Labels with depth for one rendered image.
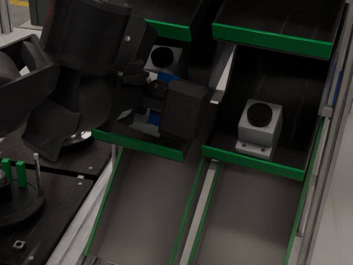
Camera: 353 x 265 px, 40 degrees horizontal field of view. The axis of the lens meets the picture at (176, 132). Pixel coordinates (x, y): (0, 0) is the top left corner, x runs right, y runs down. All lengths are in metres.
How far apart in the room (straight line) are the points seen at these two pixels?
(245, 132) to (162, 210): 0.22
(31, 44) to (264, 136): 0.29
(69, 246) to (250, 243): 0.30
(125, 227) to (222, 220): 0.15
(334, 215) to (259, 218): 0.41
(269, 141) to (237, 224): 0.19
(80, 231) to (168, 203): 0.20
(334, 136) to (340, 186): 0.50
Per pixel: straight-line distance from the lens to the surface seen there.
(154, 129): 0.59
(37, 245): 0.84
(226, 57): 0.72
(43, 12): 2.88
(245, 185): 0.76
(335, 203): 1.17
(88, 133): 1.07
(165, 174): 0.76
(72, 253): 0.84
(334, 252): 1.04
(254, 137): 0.60
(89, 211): 0.91
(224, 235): 0.75
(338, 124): 0.73
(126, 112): 0.50
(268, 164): 0.61
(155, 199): 0.76
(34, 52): 0.42
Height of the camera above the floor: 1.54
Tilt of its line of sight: 31 degrees down
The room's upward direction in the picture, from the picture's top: 3 degrees clockwise
